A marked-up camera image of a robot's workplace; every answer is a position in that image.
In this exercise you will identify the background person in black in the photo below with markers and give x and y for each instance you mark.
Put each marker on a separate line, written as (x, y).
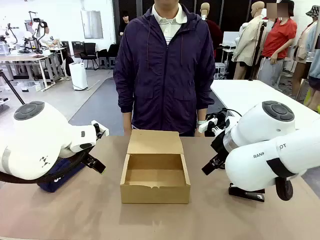
(123, 25)

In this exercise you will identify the black office chair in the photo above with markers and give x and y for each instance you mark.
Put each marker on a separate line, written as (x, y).
(88, 55)

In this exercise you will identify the white air purifier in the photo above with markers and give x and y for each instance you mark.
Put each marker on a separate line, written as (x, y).
(78, 76)

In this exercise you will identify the white workbench table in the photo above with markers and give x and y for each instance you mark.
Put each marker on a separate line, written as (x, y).
(30, 58)

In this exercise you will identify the mannequin in dark red top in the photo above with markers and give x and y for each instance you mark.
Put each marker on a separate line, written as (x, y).
(212, 27)

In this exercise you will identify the grey wall panel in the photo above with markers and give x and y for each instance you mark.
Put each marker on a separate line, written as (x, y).
(92, 24)

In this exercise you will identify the blue zipper pouch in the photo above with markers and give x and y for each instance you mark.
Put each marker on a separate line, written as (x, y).
(62, 175)

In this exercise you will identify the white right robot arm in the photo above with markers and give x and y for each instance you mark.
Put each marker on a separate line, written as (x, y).
(265, 150)

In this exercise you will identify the mannequin in beige coat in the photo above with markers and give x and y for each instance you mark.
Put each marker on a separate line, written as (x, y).
(247, 42)

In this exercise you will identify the background person in white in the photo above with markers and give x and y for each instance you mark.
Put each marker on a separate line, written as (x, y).
(46, 36)

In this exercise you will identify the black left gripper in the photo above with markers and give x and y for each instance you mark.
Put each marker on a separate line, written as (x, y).
(85, 157)

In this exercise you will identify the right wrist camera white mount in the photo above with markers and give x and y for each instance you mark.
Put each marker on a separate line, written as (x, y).
(207, 125)

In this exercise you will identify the person's right hand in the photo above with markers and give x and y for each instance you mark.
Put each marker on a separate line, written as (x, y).
(127, 125)

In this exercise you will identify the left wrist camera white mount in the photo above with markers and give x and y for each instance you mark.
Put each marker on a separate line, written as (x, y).
(101, 128)

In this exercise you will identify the black tripod leg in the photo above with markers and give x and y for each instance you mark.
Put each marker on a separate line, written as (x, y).
(11, 86)

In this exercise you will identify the mannequin with bucket hat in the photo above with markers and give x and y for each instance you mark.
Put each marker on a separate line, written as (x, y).
(308, 50)

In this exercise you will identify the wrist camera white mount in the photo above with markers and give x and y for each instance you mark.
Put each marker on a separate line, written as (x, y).
(101, 128)
(207, 125)

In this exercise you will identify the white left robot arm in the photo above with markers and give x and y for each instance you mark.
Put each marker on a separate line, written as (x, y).
(37, 140)

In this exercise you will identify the open brown cardboard box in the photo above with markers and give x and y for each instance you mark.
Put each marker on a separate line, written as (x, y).
(155, 180)

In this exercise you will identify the person's left hand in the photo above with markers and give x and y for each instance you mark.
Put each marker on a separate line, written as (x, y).
(200, 128)

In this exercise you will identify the black camera tripod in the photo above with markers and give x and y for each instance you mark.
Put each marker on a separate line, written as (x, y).
(257, 50)

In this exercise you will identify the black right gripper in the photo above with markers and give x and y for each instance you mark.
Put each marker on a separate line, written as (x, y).
(220, 145)

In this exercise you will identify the person in purple jacket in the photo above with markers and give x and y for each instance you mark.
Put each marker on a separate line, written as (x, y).
(165, 75)

